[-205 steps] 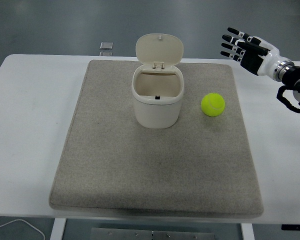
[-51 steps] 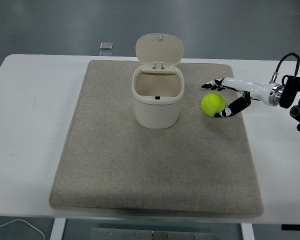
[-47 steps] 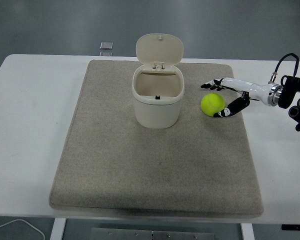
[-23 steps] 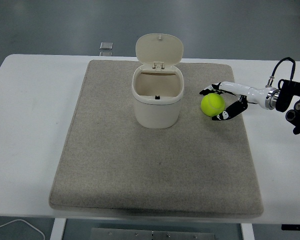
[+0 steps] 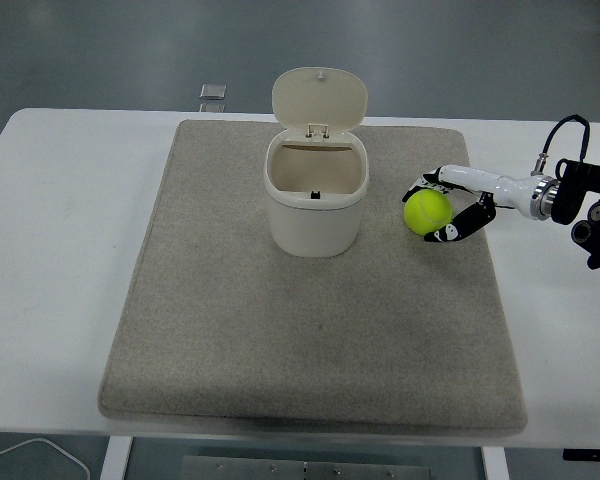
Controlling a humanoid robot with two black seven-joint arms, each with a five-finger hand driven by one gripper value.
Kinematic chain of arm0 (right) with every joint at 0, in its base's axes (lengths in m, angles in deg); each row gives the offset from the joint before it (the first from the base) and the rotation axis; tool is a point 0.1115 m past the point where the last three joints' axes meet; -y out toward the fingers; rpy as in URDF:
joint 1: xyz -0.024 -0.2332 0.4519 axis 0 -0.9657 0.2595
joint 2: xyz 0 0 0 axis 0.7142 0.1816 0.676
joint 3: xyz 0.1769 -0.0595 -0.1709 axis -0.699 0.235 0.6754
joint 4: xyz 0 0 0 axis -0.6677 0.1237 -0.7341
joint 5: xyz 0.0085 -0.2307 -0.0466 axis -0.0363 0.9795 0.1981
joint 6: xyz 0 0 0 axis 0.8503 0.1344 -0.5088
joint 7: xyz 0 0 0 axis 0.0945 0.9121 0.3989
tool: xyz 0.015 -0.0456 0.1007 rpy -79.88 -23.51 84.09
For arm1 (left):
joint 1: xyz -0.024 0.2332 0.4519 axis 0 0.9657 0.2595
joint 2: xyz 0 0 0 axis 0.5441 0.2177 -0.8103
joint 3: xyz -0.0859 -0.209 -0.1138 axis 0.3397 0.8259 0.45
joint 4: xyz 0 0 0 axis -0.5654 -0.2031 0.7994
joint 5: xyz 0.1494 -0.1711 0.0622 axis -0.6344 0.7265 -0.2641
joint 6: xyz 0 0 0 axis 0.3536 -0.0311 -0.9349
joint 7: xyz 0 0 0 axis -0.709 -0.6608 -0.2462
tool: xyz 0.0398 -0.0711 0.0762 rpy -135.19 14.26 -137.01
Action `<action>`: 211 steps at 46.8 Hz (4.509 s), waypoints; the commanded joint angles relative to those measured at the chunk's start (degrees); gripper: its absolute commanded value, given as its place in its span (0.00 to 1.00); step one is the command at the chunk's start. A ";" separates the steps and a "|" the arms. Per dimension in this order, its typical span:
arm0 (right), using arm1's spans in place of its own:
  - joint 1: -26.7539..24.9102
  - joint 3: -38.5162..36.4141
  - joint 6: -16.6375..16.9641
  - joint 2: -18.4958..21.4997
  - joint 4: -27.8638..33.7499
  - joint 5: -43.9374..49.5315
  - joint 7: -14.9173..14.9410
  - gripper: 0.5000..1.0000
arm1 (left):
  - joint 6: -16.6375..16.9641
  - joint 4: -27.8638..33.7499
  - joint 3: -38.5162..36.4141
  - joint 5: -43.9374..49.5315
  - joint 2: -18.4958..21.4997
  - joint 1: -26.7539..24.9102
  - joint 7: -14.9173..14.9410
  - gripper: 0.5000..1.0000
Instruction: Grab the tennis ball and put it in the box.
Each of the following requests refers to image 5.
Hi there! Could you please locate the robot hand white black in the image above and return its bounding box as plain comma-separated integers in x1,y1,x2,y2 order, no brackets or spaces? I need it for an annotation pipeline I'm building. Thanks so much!
401,163,537,245

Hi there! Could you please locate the yellow-green tennis ball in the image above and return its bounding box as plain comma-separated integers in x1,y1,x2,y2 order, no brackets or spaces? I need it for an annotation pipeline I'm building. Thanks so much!
403,188,455,236

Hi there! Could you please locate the cream lidded plastic bin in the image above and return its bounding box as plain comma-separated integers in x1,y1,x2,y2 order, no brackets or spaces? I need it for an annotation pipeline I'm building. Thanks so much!
263,66,370,259

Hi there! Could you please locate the beige fabric table mat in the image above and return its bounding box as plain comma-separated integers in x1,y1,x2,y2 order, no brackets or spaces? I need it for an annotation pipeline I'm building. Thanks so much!
96,118,529,435

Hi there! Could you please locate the white table leg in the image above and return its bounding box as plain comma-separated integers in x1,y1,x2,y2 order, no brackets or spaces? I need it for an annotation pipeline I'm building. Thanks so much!
481,446,511,480
101,436,134,480

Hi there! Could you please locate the white cable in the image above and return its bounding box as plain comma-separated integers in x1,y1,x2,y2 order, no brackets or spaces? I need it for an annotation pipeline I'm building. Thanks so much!
0,437,90,480

